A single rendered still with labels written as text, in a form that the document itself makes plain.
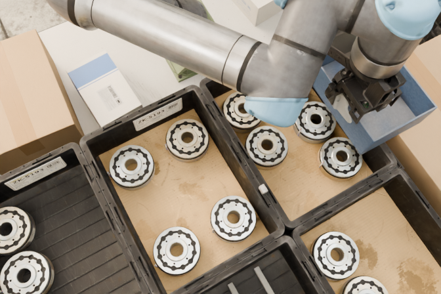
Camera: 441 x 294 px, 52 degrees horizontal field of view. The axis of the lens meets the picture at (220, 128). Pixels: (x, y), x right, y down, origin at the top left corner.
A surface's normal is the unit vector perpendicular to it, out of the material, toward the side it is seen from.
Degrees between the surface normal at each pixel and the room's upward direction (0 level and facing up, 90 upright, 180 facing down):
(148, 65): 0
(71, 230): 0
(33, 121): 0
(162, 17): 12
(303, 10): 39
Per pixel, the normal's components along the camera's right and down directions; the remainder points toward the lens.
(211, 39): -0.14, -0.29
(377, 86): -0.89, 0.44
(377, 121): 0.06, -0.39
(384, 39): -0.46, 0.84
